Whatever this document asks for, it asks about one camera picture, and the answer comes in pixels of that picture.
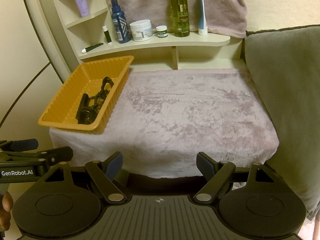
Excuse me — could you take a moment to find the orange plastic tray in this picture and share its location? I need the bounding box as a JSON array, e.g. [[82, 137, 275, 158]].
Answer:
[[38, 56, 134, 134]]

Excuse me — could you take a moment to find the black jewelry pile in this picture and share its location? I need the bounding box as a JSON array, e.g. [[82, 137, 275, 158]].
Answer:
[[75, 76, 114, 125]]

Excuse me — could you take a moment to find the left hand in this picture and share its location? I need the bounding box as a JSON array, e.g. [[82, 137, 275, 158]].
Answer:
[[0, 192, 14, 231]]

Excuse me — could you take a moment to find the mauve plush cloth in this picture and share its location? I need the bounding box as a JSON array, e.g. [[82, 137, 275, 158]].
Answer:
[[49, 69, 279, 178]]

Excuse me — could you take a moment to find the black white-tipped pen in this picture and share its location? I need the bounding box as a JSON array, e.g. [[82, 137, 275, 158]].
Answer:
[[81, 43, 103, 54]]

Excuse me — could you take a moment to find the grey cushion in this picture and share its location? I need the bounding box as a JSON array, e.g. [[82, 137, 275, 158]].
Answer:
[[244, 25, 319, 219]]

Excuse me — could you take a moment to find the white lip balm stick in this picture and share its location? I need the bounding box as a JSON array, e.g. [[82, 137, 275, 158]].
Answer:
[[103, 25, 112, 44]]

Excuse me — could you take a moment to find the blue white tube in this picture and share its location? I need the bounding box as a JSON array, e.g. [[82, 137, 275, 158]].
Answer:
[[198, 0, 208, 36]]

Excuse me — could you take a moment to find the blue spray bottle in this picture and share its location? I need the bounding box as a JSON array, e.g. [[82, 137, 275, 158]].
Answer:
[[111, 0, 131, 43]]

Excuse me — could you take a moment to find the white cream jar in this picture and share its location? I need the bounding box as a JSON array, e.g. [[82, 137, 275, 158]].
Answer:
[[130, 20, 153, 42]]

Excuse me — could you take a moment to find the small green-label jar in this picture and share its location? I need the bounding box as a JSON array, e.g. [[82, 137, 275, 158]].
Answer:
[[156, 25, 168, 38]]

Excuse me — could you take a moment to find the cream corner shelf unit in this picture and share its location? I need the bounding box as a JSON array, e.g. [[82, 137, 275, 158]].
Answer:
[[47, 0, 231, 71]]

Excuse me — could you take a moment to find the green olive oil bottle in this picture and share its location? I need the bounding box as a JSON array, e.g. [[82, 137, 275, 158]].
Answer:
[[170, 0, 190, 37]]

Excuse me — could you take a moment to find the hanging mauve towel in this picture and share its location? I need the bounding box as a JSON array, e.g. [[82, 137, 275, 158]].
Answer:
[[108, 0, 247, 38]]

